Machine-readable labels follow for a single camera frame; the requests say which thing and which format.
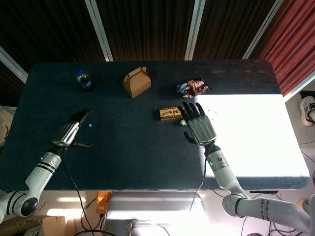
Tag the crumpled snack wrapper bag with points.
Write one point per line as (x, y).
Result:
(193, 87)

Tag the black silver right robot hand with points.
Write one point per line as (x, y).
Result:
(201, 127)

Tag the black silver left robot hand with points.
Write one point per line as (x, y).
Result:
(66, 132)

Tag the dark blue table cloth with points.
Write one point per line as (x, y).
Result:
(137, 137)

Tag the orange plastic device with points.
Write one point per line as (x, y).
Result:
(103, 202)

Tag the yellow red printed carton box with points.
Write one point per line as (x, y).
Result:
(170, 114)

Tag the pepsi cola bottle blue cap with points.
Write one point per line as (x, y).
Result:
(84, 81)

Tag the brown cardboard gable box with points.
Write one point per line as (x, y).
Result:
(136, 82)

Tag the white window frame post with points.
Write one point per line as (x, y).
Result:
(262, 29)
(195, 29)
(99, 30)

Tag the dark brown curtain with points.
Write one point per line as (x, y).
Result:
(147, 27)

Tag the white sneaker shoe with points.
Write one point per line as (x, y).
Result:
(307, 111)

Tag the red curtain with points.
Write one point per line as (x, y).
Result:
(290, 41)

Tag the grey robot base body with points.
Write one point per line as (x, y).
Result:
(157, 214)

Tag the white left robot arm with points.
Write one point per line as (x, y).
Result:
(29, 183)

